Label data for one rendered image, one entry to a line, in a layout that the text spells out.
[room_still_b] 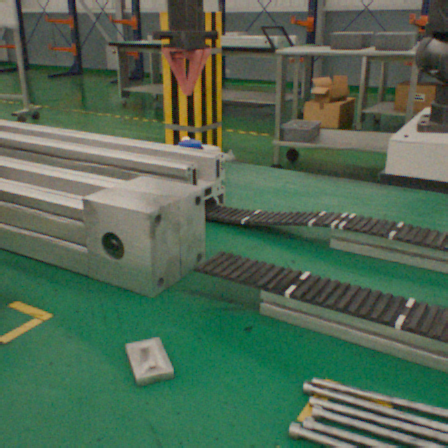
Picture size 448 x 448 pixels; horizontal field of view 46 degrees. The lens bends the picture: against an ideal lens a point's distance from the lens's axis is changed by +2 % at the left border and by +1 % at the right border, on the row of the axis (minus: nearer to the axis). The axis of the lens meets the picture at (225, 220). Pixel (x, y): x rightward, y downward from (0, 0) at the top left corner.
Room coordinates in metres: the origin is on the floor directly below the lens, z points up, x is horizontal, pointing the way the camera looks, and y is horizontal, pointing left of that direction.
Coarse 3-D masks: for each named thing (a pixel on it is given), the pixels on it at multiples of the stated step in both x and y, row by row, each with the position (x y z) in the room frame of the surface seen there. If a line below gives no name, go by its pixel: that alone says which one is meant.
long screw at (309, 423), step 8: (304, 424) 0.29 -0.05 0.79; (312, 424) 0.29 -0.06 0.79; (320, 424) 0.29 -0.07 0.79; (320, 432) 0.29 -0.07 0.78; (328, 432) 0.29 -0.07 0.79; (336, 432) 0.29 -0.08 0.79; (344, 432) 0.28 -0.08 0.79; (352, 440) 0.28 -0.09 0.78; (360, 440) 0.28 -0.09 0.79; (368, 440) 0.28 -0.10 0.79
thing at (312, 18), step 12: (312, 0) 8.30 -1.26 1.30; (360, 0) 7.98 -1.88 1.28; (372, 0) 7.87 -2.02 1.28; (312, 12) 8.29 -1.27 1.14; (252, 24) 8.87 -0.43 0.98; (276, 24) 8.66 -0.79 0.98; (300, 24) 7.96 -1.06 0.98; (312, 24) 8.27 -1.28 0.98; (348, 24) 8.03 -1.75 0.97; (420, 24) 7.21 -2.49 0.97; (312, 36) 8.28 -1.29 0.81; (420, 36) 7.46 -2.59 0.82; (300, 60) 8.01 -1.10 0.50; (312, 60) 8.38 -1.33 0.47; (312, 72) 8.37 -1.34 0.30; (420, 72) 7.42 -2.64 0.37; (312, 84) 8.37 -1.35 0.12
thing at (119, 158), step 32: (0, 128) 1.00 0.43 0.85; (32, 128) 0.96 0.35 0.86; (32, 160) 0.85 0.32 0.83; (64, 160) 0.81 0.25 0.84; (96, 160) 0.78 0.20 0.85; (128, 160) 0.74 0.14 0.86; (160, 160) 0.72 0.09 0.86; (192, 160) 0.77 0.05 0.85; (224, 160) 0.77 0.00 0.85; (224, 192) 0.77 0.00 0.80
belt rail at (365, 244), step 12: (336, 240) 0.61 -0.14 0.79; (348, 240) 0.60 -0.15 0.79; (360, 240) 0.59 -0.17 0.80; (372, 240) 0.58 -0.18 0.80; (384, 240) 0.58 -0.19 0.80; (360, 252) 0.59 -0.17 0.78; (372, 252) 0.58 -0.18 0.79; (384, 252) 0.58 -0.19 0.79; (396, 252) 0.57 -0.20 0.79; (408, 252) 0.57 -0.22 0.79; (420, 252) 0.55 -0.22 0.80; (432, 252) 0.55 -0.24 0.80; (444, 252) 0.54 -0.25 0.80; (408, 264) 0.56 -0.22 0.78; (420, 264) 0.55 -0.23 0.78; (432, 264) 0.55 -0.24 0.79; (444, 264) 0.54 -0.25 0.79
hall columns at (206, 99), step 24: (216, 0) 4.08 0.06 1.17; (216, 24) 4.04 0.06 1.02; (216, 48) 4.04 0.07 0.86; (168, 72) 3.97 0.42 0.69; (216, 72) 4.04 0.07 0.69; (168, 96) 3.98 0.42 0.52; (192, 96) 3.86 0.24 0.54; (216, 96) 4.04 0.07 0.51; (168, 120) 3.98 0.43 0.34; (192, 120) 3.86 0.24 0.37; (216, 120) 4.04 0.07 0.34; (168, 144) 3.98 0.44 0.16; (216, 144) 4.04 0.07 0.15
